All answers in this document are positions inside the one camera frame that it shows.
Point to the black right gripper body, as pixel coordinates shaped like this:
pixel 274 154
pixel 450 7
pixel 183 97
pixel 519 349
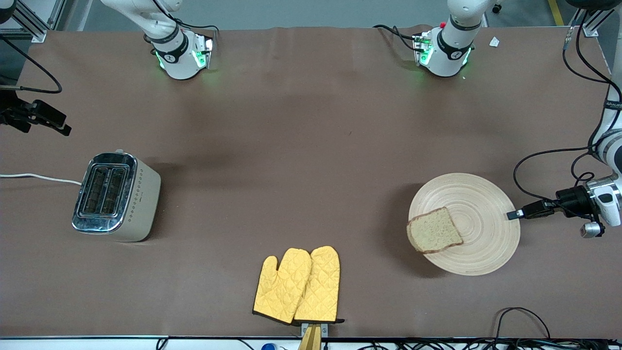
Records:
pixel 10 113

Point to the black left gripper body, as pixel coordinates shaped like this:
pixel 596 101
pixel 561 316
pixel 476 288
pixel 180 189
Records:
pixel 568 198

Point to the round wooden plate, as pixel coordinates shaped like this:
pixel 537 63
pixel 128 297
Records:
pixel 481 214

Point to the brown toast slice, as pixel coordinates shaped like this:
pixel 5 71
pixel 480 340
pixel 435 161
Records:
pixel 435 231

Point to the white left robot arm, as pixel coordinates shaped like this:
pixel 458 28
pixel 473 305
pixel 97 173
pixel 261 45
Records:
pixel 452 53

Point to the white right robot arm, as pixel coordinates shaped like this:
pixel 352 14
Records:
pixel 180 58

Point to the chrome and cream toaster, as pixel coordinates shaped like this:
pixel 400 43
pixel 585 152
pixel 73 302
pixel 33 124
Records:
pixel 141 204

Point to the small white paper scrap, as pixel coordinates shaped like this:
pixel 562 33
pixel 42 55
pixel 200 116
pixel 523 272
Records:
pixel 494 42

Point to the yellow quilted oven mitt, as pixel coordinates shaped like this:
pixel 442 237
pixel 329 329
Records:
pixel 320 287
pixel 279 291

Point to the aluminium frame profile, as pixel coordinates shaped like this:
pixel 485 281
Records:
pixel 34 24
pixel 595 24

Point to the grey metal bracket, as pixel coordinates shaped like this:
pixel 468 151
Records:
pixel 324 329

